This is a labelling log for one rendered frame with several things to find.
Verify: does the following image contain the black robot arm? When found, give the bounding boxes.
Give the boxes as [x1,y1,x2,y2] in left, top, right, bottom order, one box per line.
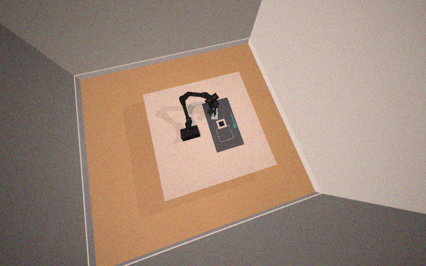
[179,91,219,133]

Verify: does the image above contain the peach square tile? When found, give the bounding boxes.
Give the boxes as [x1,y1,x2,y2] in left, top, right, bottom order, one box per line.
[216,119,227,129]

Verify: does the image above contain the dark grey flat mat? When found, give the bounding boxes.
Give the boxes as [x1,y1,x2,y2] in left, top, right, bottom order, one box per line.
[202,98,244,152]

